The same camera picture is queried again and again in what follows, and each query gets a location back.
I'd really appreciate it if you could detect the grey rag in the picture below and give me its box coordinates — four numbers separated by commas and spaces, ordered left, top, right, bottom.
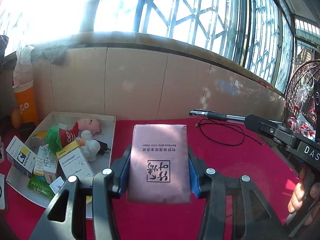
32, 44, 67, 65

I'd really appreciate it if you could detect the wicker hanging chair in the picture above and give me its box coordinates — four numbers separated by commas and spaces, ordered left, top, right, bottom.
284, 59, 320, 140

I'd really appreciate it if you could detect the red patterned cushion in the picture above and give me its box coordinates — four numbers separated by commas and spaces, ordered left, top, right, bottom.
287, 112, 317, 140

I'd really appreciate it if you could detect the white cardboard box tray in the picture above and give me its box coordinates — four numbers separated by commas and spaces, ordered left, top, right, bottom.
5, 112, 117, 220

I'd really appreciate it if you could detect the red white medicine box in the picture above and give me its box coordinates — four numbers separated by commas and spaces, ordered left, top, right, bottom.
42, 152, 59, 183

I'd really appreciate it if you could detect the white box yellow blue logo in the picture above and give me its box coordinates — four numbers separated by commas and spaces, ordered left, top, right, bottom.
6, 135, 37, 178

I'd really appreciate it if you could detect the pink tissue packet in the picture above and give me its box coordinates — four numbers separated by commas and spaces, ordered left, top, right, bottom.
127, 124, 192, 204

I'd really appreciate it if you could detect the black clear pen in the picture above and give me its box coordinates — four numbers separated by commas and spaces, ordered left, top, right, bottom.
189, 109, 247, 124

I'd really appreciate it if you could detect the person's right hand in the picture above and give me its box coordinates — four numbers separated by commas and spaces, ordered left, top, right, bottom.
287, 166, 320, 214

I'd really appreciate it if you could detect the red strawberry plush toy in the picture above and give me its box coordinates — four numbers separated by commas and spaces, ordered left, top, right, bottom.
46, 122, 80, 153

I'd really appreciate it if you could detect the green snack packet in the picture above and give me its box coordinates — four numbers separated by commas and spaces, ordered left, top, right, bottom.
27, 174, 56, 200

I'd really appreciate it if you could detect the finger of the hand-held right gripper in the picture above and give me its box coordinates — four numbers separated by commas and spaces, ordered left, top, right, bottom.
244, 114, 304, 155

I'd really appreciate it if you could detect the white fluffy plush toy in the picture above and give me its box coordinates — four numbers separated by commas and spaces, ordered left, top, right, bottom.
80, 129, 101, 163

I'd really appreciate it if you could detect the black plastic bag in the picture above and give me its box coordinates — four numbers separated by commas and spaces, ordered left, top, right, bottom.
0, 35, 9, 58

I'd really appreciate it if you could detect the small blue medicine box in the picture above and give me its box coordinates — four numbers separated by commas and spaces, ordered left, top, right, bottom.
49, 176, 66, 193

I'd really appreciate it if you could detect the black usb cable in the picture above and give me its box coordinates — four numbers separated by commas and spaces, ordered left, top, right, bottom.
195, 119, 264, 147

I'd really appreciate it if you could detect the metal window grille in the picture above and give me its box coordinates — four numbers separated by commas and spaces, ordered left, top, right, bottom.
80, 0, 320, 93

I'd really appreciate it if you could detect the pink plush toy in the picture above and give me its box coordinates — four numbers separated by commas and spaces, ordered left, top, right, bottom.
76, 118, 100, 136

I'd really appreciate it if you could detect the yellow white medicine box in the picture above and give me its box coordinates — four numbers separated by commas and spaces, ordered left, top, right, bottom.
56, 141, 95, 182

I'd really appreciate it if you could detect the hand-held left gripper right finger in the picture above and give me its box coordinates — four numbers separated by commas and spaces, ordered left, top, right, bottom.
187, 146, 288, 240

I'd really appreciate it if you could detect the crumpled white plastic bag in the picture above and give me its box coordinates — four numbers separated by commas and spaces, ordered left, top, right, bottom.
12, 44, 35, 88

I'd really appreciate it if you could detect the white blue label medicine box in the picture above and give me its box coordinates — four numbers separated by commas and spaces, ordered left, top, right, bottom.
34, 145, 48, 177

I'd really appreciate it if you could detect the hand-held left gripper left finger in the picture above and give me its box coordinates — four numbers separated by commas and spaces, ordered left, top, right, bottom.
30, 145, 133, 240

